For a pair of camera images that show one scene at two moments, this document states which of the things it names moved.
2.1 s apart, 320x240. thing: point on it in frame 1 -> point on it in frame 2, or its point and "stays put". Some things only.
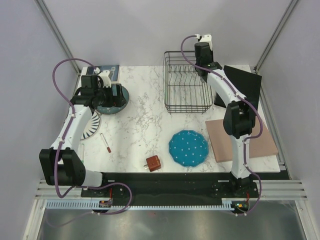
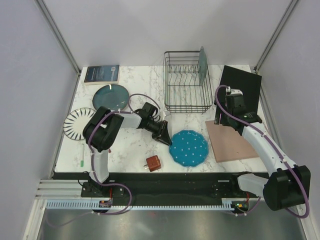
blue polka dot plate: x=188 y=148 stays put
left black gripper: x=117 y=100 -> x=162 y=135
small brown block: x=154 y=163 stays put
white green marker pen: x=82 y=152 stays put
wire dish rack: x=184 y=90 stays put
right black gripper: x=211 y=53 -> x=217 y=116
